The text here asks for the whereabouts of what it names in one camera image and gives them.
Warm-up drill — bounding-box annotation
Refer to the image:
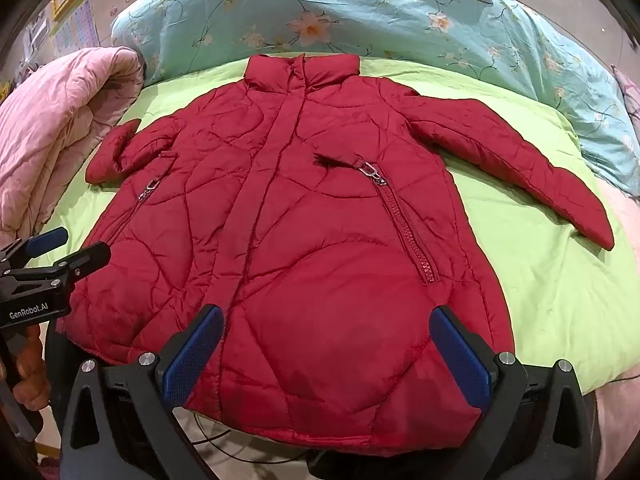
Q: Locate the light green bed sheet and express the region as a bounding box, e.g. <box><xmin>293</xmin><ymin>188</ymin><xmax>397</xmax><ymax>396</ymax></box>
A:
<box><xmin>37</xmin><ymin>55</ymin><xmax>633</xmax><ymax>396</ymax></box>

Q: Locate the black cable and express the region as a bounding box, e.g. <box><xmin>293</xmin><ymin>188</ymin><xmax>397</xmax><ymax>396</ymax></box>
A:
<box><xmin>187</xmin><ymin>410</ymin><xmax>321</xmax><ymax>464</ymax></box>

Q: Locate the wall poster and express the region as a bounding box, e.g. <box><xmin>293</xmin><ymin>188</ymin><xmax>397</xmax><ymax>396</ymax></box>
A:
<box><xmin>52</xmin><ymin>0</ymin><xmax>98</xmax><ymax>53</ymax></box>

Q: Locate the pink quilt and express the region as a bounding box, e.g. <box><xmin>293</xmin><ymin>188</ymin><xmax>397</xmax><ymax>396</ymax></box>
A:
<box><xmin>0</xmin><ymin>46</ymin><xmax>146</xmax><ymax>246</ymax></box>

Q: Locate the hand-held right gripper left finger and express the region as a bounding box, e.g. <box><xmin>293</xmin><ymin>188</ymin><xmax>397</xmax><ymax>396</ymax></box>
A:
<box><xmin>60</xmin><ymin>304</ymin><xmax>226</xmax><ymax>480</ymax></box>

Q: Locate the pink patterned pillow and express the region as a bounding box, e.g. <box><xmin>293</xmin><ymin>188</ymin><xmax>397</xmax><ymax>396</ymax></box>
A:
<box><xmin>612</xmin><ymin>64</ymin><xmax>640</xmax><ymax>128</ymax></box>

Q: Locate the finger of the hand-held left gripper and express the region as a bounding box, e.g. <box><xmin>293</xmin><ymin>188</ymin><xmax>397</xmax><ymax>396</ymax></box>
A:
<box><xmin>0</xmin><ymin>226</ymin><xmax>69</xmax><ymax>273</ymax></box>
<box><xmin>52</xmin><ymin>241</ymin><xmax>112</xmax><ymax>287</ymax></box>

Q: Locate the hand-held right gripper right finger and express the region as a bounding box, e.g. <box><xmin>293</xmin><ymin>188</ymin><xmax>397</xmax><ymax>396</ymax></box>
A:
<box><xmin>430</xmin><ymin>304</ymin><xmax>601</xmax><ymax>480</ymax></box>

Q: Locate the red quilted jacket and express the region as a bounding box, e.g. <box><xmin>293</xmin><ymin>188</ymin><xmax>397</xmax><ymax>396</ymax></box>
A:
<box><xmin>56</xmin><ymin>53</ymin><xmax>616</xmax><ymax>448</ymax></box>

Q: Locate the person's left hand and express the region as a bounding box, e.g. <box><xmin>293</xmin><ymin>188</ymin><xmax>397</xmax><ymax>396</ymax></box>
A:
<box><xmin>11</xmin><ymin>326</ymin><xmax>53</xmax><ymax>406</ymax></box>

